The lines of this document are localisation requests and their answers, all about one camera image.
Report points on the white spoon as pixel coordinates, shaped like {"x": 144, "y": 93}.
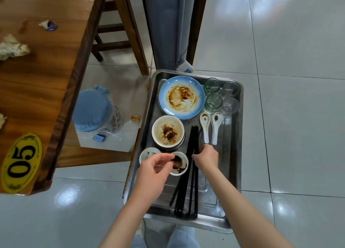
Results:
{"x": 215, "y": 129}
{"x": 205, "y": 129}

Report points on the person's right hand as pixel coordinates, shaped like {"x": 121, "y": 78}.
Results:
{"x": 207, "y": 159}

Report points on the yellow oval number sticker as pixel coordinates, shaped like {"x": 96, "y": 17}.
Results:
{"x": 21, "y": 163}

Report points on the blue plastic trash bin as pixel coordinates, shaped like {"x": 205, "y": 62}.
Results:
{"x": 91, "y": 110}

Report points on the white power strip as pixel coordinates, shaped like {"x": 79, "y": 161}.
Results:
{"x": 186, "y": 66}

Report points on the person's left hand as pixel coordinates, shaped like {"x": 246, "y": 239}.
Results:
{"x": 149, "y": 180}

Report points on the brown wooden post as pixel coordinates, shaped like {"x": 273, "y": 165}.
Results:
{"x": 196, "y": 21}

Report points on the person's right forearm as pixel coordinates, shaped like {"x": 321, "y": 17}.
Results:
{"x": 242, "y": 215}

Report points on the dark wooden table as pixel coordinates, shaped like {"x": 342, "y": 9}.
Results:
{"x": 40, "y": 80}

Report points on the white bowl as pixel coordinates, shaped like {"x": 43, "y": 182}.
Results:
{"x": 161, "y": 126}
{"x": 172, "y": 148}

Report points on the metal tray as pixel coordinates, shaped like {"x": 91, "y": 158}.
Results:
{"x": 229, "y": 153}

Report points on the grey blue pillar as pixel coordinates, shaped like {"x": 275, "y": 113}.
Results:
{"x": 167, "y": 27}

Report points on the used napkins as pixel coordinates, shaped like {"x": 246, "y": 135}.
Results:
{"x": 12, "y": 49}

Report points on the person's left forearm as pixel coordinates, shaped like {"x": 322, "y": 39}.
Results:
{"x": 124, "y": 223}

